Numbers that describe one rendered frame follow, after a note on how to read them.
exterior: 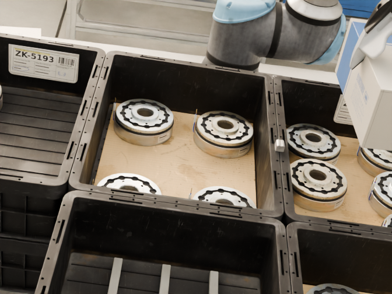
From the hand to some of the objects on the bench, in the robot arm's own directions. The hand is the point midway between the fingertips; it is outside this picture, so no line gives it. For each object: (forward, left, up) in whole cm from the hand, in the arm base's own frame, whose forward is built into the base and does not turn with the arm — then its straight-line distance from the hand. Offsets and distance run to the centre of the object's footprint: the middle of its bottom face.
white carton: (-54, -59, -40) cm, 90 cm away
